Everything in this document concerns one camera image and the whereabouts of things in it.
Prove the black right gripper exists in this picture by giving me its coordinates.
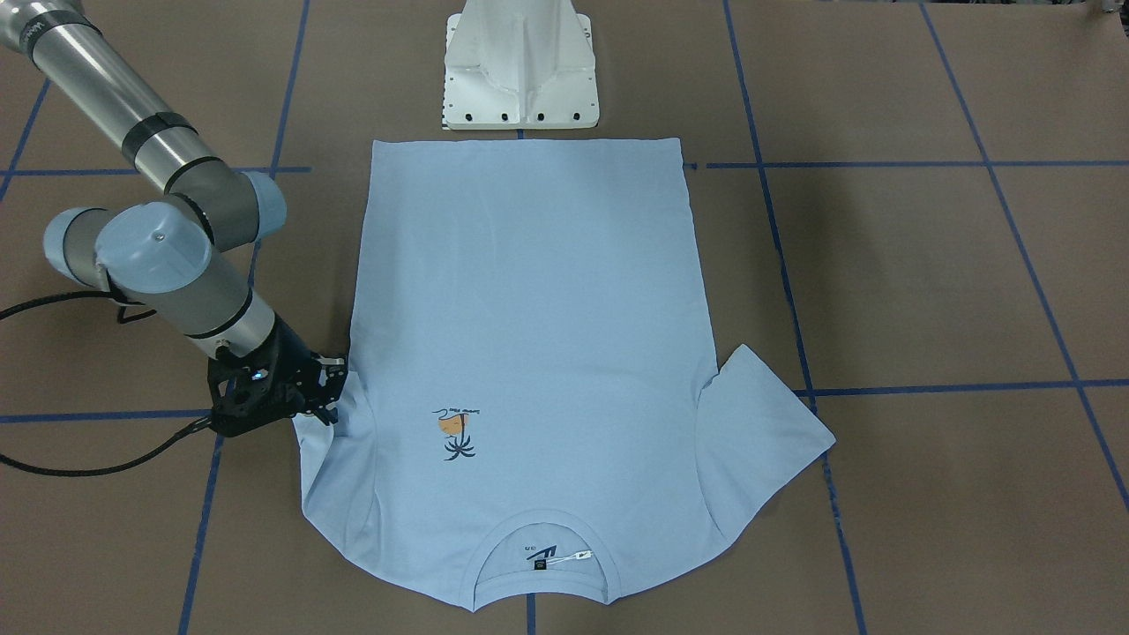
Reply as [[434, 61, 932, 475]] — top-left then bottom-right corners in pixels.
[[208, 318, 348, 438]]

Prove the light blue t-shirt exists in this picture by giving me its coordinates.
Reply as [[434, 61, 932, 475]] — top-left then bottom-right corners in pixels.
[[294, 139, 835, 612]]

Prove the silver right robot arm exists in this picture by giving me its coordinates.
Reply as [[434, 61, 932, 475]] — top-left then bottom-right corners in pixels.
[[3, 1, 348, 437]]

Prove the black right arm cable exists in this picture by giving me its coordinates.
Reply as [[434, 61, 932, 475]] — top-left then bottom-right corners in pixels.
[[0, 292, 217, 478]]

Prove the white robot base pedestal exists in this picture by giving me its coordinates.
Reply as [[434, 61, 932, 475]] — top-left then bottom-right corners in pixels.
[[441, 1, 601, 131]]

